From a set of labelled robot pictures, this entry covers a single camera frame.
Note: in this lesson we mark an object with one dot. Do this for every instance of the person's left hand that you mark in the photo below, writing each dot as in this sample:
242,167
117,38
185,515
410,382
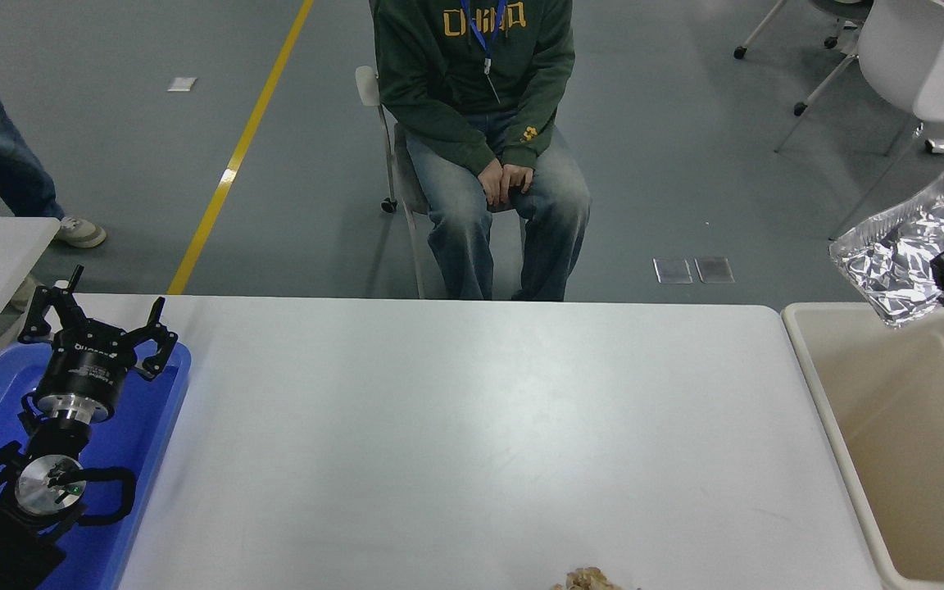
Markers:
519,180

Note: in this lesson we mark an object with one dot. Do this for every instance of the large pale plastic bin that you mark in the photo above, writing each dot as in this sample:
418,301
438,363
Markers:
914,442

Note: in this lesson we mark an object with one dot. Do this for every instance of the silver foil tray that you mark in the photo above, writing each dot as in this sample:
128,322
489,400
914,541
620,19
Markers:
890,262

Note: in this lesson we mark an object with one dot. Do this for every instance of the blue plastic tray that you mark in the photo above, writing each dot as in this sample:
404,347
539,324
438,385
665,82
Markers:
152,426

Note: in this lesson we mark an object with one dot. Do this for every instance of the clear floor plate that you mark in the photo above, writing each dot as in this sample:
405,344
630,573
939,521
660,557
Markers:
714,269
673,270

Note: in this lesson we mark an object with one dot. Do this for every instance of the white shell chair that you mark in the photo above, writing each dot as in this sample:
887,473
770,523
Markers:
898,49

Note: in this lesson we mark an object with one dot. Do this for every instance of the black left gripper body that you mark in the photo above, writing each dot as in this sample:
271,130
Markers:
87,373

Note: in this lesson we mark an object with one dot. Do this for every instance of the person's right hand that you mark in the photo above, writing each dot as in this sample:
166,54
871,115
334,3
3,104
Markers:
494,182

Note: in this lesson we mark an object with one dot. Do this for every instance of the grey chair with castors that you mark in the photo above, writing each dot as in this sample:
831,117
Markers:
367,86

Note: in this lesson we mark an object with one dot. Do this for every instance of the crumpled tan paper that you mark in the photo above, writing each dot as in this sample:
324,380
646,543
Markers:
591,580

